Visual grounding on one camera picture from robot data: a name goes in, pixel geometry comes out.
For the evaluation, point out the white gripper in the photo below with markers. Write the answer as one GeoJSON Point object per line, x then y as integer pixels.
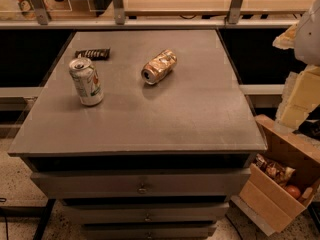
{"type": "Point", "coordinates": [308, 37]}

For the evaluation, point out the white green 7up can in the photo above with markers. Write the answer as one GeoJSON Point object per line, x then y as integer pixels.
{"type": "Point", "coordinates": [86, 81]}

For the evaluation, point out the crushed gold soda can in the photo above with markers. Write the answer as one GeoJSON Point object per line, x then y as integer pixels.
{"type": "Point", "coordinates": [159, 67]}

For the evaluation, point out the crumpled snack bag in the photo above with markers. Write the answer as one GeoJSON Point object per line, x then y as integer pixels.
{"type": "Point", "coordinates": [276, 171]}

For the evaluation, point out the red apple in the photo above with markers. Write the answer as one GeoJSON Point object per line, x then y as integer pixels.
{"type": "Point", "coordinates": [293, 191]}

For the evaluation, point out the open cardboard box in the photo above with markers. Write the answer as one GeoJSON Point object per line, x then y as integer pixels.
{"type": "Point", "coordinates": [266, 203]}

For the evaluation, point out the grey drawer cabinet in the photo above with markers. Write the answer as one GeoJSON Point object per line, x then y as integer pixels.
{"type": "Point", "coordinates": [190, 138]}

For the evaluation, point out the dark snack bar wrapper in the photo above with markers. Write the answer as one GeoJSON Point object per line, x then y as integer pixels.
{"type": "Point", "coordinates": [93, 54]}

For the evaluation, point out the top drawer round knob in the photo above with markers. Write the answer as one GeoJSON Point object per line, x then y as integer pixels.
{"type": "Point", "coordinates": [142, 189]}

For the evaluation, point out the drawer round knob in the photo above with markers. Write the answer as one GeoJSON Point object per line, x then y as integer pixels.
{"type": "Point", "coordinates": [149, 236]}
{"type": "Point", "coordinates": [147, 218]}
{"type": "Point", "coordinates": [142, 189]}

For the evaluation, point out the middle drawer round knob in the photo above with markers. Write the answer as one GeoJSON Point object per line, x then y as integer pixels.
{"type": "Point", "coordinates": [147, 218]}

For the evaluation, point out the bottom drawer round knob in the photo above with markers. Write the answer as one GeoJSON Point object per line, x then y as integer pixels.
{"type": "Point", "coordinates": [149, 236]}

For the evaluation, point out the colourful bottle behind glass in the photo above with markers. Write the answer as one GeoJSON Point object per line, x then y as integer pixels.
{"type": "Point", "coordinates": [26, 8]}

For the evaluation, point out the right metal railing post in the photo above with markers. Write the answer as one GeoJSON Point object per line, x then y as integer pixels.
{"type": "Point", "coordinates": [234, 11]}

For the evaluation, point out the metal railing post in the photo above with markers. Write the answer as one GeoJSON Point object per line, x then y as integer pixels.
{"type": "Point", "coordinates": [119, 12]}
{"type": "Point", "coordinates": [40, 10]}
{"type": "Point", "coordinates": [234, 11]}

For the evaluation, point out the middle metal railing post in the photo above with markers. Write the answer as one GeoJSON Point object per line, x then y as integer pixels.
{"type": "Point", "coordinates": [119, 12]}

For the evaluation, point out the left metal railing post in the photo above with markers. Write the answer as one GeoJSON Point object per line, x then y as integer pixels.
{"type": "Point", "coordinates": [40, 10]}

